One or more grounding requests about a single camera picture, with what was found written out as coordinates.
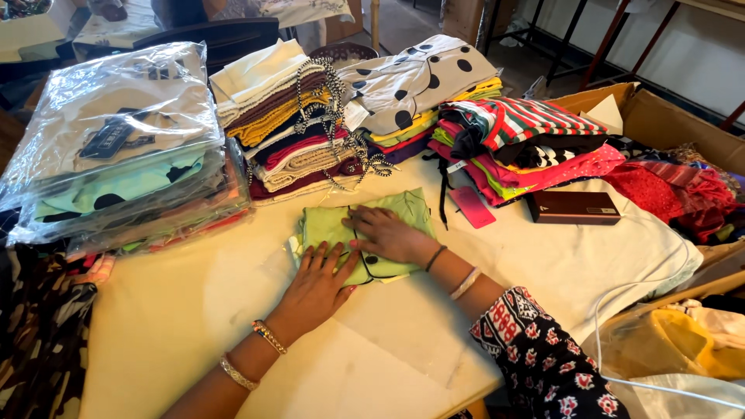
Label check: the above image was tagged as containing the person's left hand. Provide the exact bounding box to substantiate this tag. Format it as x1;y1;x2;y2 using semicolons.
266;241;362;345

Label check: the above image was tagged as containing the person's right hand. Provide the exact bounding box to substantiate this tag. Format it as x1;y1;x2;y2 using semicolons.
341;204;441;269

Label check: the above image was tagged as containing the light green garment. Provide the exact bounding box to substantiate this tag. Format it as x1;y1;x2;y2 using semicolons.
289;187;438;287

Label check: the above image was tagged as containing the black thread wristband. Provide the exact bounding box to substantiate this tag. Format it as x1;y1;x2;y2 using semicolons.
424;244;448;273

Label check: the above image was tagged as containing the pink hang tag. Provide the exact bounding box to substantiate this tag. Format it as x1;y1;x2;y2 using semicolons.
447;185;497;229

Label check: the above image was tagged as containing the white bangle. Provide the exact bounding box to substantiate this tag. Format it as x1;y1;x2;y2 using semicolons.
449;266;483;301

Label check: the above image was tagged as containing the gold bangle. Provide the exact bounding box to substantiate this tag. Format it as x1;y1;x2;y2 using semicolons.
219;353;260;392

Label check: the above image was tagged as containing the white paper tag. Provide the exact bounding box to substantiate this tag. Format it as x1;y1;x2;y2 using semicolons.
343;99;371;133

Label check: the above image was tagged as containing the white black-dotted folded garment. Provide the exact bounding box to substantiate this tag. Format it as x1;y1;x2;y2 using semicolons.
337;34;501;138

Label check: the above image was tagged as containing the stack of striped pink garments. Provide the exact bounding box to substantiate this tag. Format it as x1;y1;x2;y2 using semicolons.
426;96;627;208

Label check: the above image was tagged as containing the white cloth sheet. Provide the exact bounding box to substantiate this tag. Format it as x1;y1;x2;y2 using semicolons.
407;157;705;344

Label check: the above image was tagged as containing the stack of folded trimmed cloths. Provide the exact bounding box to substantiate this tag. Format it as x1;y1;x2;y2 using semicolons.
209;38;374;208

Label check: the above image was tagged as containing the dark brown rectangular box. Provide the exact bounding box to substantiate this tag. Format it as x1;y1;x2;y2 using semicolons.
525;190;622;227

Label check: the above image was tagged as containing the dark patterned bowl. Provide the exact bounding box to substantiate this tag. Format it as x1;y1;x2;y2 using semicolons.
308;41;380;69

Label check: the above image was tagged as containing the stack of plastic-wrapped garments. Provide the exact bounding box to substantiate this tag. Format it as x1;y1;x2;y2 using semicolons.
0;41;252;258

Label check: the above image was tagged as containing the camouflage print cloth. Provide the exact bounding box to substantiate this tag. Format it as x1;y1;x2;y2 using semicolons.
0;243;100;419

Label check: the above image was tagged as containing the cardboard carton of mixed clothes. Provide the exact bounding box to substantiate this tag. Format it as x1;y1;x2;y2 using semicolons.
547;81;745;246

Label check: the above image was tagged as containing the clear bag with yellow cloth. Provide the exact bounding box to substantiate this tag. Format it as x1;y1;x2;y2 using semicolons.
581;298;745;419

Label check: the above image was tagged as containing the table with floral cloth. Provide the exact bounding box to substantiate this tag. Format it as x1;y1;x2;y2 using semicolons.
72;0;356;60

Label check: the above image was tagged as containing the colourful beaded bracelet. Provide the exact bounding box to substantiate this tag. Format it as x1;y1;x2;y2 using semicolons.
251;319;288;356

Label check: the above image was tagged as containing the black strap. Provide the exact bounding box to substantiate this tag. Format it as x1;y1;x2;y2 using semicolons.
423;152;454;231

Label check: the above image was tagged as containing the black and white braided cord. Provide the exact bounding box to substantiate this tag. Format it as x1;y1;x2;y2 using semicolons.
293;56;398;191

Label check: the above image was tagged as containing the white cable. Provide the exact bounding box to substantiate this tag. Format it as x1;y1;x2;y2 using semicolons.
593;214;745;412

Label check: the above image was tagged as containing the metal frame rack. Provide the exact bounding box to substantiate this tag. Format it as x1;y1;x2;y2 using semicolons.
482;0;745;132

